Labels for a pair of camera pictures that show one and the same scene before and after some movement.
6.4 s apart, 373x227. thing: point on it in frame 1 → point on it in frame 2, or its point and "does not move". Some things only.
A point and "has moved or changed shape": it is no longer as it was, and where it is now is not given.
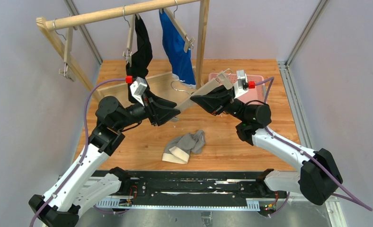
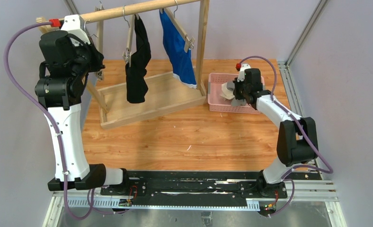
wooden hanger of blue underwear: [188, 42] does not move
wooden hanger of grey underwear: [222, 80] → [99, 73]
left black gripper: [153, 111] → [92, 58]
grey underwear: [177, 150] has moved or changed shape
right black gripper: [225, 100] → [237, 91]
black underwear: [142, 55] does not move
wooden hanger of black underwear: [128, 53] does not move
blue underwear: [181, 61] does not move
